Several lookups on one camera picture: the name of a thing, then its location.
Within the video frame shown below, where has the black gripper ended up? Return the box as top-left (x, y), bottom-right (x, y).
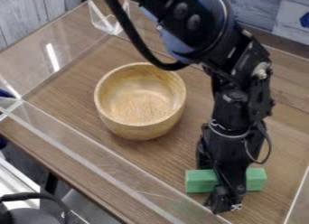
top-left (193, 122), bottom-right (268, 216)

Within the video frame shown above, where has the green rectangular block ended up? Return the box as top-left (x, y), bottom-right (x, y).
top-left (184, 168), bottom-right (267, 193)

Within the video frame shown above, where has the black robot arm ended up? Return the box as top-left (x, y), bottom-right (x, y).
top-left (104, 0), bottom-right (275, 214)

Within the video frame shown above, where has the brown wooden bowl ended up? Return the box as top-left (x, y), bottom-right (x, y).
top-left (93, 62), bottom-right (187, 140)

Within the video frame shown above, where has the black table leg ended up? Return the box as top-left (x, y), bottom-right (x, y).
top-left (43, 173), bottom-right (58, 195)

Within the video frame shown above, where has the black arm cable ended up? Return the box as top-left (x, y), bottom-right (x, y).
top-left (241, 122), bottom-right (272, 165)

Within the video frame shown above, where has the black cable loop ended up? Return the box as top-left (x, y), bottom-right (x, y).
top-left (0, 191), bottom-right (70, 224)

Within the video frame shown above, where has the clear acrylic corner bracket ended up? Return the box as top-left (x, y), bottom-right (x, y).
top-left (86, 0), bottom-right (129, 36)

